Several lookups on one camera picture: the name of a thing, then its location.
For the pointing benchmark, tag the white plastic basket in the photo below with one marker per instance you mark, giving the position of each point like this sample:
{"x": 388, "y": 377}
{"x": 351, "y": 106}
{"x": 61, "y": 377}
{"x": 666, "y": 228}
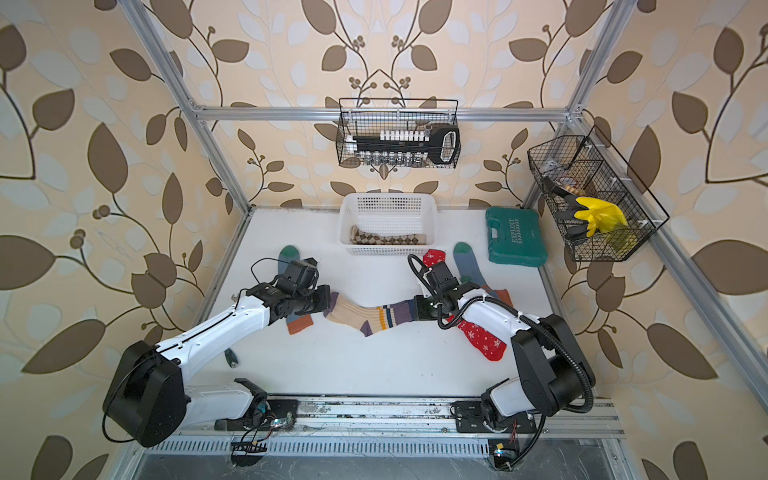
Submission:
{"x": 388, "y": 214}

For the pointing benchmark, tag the beige purple striped sock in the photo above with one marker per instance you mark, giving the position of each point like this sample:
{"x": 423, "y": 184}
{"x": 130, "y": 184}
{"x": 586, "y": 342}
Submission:
{"x": 367, "y": 326}
{"x": 401, "y": 312}

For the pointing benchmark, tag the green plastic tool case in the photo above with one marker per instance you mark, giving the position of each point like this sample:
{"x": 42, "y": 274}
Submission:
{"x": 514, "y": 237}

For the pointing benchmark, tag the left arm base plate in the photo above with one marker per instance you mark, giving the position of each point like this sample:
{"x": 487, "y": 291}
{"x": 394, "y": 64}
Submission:
{"x": 275, "y": 414}

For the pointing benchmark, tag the blue green toe sock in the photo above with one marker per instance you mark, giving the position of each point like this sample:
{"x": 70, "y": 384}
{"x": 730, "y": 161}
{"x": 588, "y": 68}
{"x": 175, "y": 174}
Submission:
{"x": 469, "y": 271}

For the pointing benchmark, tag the yellow rubber glove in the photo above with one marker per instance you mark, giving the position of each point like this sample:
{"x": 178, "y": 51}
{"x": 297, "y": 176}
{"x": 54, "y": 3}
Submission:
{"x": 601, "y": 216}

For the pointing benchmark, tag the red bear sock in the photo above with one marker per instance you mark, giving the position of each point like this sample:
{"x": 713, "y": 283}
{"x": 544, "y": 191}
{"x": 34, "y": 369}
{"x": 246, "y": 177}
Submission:
{"x": 433, "y": 257}
{"x": 490, "y": 346}

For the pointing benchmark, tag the ratchet wrench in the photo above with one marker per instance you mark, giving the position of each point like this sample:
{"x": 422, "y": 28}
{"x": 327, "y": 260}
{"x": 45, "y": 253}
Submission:
{"x": 231, "y": 358}

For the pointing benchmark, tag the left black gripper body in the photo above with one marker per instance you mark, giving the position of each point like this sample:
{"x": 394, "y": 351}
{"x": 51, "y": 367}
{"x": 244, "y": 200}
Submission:
{"x": 311, "y": 299}

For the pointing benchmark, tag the black wire basket wall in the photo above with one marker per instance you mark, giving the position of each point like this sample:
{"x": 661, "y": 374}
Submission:
{"x": 590, "y": 164}
{"x": 370, "y": 115}

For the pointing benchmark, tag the blue orange striped sock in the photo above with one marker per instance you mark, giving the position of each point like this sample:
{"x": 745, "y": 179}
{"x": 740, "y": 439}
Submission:
{"x": 295, "y": 323}

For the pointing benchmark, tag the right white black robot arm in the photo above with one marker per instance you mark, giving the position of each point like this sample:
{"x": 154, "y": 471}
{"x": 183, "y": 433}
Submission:
{"x": 552, "y": 371}

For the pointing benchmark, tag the black wire basket right wall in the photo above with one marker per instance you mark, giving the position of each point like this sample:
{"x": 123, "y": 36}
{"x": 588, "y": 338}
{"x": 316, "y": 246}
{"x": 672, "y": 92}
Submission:
{"x": 590, "y": 164}

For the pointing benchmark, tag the black pliers in basket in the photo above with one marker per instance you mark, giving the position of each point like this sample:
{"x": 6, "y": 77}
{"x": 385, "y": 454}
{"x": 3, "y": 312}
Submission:
{"x": 575, "y": 229}

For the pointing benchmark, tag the argyle brown sock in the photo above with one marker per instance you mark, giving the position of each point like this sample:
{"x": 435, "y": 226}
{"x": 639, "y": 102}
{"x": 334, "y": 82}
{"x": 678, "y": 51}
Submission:
{"x": 359, "y": 237}
{"x": 403, "y": 240}

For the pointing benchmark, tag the socket set holder black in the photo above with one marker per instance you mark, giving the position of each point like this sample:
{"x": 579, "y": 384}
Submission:
{"x": 419, "y": 148}

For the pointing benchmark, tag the black wire basket back wall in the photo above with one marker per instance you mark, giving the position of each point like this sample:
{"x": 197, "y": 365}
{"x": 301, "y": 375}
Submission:
{"x": 370, "y": 115}

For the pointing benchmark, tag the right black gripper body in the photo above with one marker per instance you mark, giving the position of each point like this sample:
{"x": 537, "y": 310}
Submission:
{"x": 428, "y": 307}

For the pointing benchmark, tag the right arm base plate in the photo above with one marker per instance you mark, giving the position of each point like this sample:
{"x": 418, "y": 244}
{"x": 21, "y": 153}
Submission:
{"x": 471, "y": 417}

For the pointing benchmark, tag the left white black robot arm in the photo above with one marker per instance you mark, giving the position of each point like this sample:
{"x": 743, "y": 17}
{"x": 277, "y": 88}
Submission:
{"x": 152, "y": 394}

